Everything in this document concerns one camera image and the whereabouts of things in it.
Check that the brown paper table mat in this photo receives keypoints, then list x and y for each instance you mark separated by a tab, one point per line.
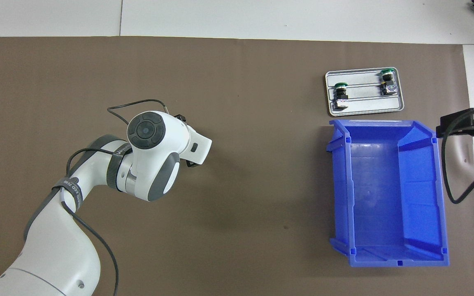
241	82

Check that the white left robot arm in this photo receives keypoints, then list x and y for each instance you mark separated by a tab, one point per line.
154	164

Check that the grey metal tray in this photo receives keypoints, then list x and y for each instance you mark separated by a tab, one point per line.
364	102

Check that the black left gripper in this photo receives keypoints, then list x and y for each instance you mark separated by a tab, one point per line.
182	119

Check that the green push button switch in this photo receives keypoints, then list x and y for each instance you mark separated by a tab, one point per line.
388	86
341	96

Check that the blue plastic storage bin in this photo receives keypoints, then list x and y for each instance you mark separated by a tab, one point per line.
385	197

